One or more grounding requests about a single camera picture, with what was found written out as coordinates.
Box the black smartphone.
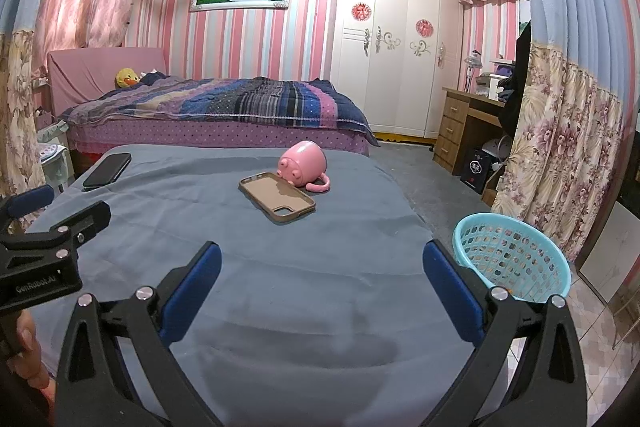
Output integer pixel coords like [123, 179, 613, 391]
[82, 153, 132, 192]

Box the person's left hand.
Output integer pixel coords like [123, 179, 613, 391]
[15, 311, 51, 390]

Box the pink bed headboard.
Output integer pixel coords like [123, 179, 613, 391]
[46, 47, 167, 118]

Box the black box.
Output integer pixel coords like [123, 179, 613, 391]
[460, 149, 493, 194]

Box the brown phone case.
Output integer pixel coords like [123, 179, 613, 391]
[238, 172, 317, 225]

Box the wooden desk with drawers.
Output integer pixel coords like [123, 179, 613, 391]
[434, 87, 506, 175]

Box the white wardrobe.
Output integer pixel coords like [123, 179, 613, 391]
[331, 0, 463, 138]

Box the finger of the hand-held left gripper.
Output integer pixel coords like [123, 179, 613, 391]
[0, 200, 112, 269]
[0, 184, 55, 234]

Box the silver desk lamp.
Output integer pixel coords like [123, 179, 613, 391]
[465, 49, 483, 90]

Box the white leaning board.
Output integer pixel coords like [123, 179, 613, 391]
[575, 201, 638, 305]

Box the white round appliance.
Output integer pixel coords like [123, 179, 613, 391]
[485, 134, 516, 158]

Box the grey blanket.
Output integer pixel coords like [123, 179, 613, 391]
[20, 143, 506, 427]

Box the pink animal mug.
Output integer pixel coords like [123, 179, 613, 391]
[277, 140, 331, 194]

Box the striped patchwork quilt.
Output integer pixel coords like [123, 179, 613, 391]
[62, 76, 381, 146]

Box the purple dotted bed sheet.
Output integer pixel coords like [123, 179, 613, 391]
[67, 117, 371, 158]

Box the white box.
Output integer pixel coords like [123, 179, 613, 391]
[475, 74, 506, 100]

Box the floral side curtain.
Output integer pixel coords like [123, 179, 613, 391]
[0, 0, 48, 198]

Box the blue floral curtain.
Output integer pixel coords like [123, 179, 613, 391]
[492, 0, 626, 263]

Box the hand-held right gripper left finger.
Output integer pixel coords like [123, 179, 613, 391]
[56, 241, 223, 427]

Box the white bedside stand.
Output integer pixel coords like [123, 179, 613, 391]
[37, 122, 73, 192]

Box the teal plastic basket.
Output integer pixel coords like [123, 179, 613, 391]
[452, 213, 571, 304]

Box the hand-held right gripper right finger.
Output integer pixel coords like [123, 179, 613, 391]
[422, 239, 587, 427]

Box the dark hanging coat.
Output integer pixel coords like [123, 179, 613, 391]
[500, 21, 532, 135]

